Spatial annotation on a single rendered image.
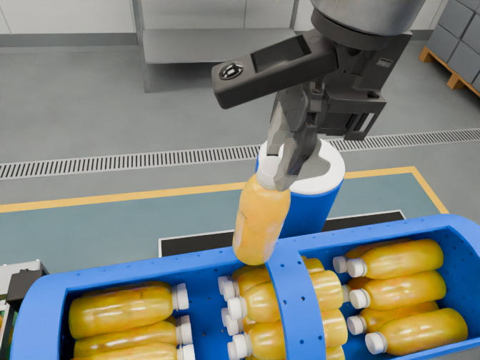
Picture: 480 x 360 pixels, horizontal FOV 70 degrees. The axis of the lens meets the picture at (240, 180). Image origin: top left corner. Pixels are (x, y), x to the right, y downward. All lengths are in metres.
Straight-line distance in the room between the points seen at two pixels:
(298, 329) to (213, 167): 1.98
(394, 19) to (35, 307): 0.60
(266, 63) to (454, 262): 0.72
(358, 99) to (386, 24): 0.08
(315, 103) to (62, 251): 2.01
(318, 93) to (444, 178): 2.72
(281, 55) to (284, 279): 0.40
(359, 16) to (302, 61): 0.06
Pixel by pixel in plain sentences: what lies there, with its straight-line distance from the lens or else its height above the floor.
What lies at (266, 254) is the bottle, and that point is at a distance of 0.56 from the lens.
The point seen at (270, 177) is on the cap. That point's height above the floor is 1.47.
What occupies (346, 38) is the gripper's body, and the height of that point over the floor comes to 1.66.
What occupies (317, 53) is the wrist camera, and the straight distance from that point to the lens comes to 0.32.
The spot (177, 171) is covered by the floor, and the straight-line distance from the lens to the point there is 2.47.
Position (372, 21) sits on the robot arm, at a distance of 0.29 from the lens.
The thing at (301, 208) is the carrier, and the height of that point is 0.96.
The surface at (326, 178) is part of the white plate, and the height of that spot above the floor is 1.04.
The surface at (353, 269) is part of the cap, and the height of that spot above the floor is 1.12.
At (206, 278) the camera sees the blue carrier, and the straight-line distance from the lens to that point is 0.82.
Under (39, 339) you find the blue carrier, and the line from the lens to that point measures 0.62.
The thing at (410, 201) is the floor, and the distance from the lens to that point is 2.70.
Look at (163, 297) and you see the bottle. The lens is 0.69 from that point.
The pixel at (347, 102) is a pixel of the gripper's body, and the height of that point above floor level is 1.60.
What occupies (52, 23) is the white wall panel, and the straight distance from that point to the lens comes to 4.05.
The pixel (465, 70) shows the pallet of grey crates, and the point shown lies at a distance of 4.15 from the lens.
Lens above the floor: 1.77
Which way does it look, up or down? 47 degrees down
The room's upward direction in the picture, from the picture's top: 6 degrees clockwise
